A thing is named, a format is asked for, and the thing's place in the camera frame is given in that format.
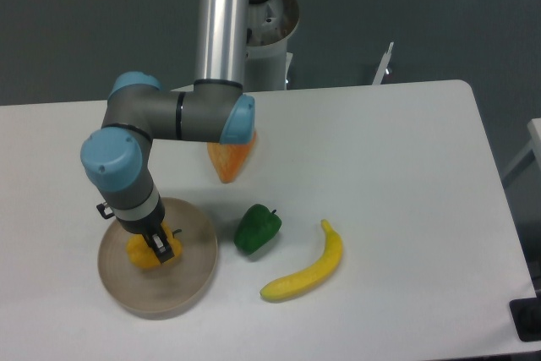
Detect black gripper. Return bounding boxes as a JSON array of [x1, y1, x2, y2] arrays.
[[96, 196, 174, 262]]

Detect yellow bell pepper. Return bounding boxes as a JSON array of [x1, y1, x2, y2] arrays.
[[125, 221, 183, 270]]

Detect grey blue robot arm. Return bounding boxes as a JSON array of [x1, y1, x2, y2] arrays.
[[80, 0, 267, 263]]

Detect beige round plate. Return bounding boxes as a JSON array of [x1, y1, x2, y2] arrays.
[[97, 198, 218, 320]]

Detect green bell pepper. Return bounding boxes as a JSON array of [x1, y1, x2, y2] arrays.
[[233, 204, 282, 254]]

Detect orange triangular bread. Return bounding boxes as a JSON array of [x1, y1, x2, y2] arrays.
[[206, 131, 257, 183]]

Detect yellow banana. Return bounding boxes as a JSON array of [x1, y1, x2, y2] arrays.
[[260, 219, 343, 303]]

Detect black device at table edge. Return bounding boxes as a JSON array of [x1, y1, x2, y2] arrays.
[[509, 297, 540, 342]]

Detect white furniture at right edge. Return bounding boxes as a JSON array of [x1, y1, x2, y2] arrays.
[[500, 118, 540, 188]]

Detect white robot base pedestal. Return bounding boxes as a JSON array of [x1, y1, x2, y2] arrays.
[[243, 0, 300, 92]]

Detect white metal frame leg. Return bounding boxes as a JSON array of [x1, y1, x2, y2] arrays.
[[372, 41, 394, 85]]

